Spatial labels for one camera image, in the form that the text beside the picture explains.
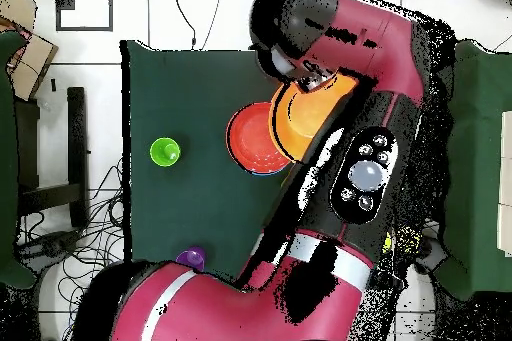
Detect large yellow-orange bowl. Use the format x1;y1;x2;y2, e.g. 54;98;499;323
268;72;359;163

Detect red-orange bowl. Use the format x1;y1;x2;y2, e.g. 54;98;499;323
226;102;292;176

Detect dark green tablecloth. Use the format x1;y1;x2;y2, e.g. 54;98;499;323
120;39;409;293

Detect ridged green cup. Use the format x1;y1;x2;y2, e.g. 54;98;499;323
149;137;182;168

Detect green cloth side table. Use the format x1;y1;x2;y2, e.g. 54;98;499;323
0;30;37;290
430;39;512;302

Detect purple cup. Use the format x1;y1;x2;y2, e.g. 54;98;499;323
175;246;207;272

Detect grey black stand base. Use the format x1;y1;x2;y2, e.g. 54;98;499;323
17;228;83;274
417;232;451;276

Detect white boxes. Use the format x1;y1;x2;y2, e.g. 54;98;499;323
496;110;512;258

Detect cardboard box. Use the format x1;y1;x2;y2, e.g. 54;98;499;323
0;0;59;102

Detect black floor cable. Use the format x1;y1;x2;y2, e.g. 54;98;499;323
169;0;198;51

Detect black square floor frame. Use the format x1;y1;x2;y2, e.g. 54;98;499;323
54;0;114;33

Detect black stand frame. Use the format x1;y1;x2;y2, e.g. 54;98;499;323
15;85;90;230

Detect tangle of floor cables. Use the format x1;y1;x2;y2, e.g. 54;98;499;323
15;156;131;341

